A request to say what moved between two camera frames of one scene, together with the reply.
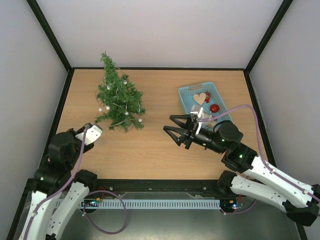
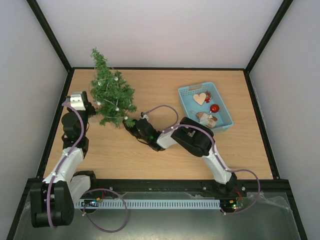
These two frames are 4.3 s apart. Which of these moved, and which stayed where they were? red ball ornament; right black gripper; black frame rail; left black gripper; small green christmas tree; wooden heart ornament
Moved: left black gripper; right black gripper; small green christmas tree
Stayed: black frame rail; wooden heart ornament; red ball ornament
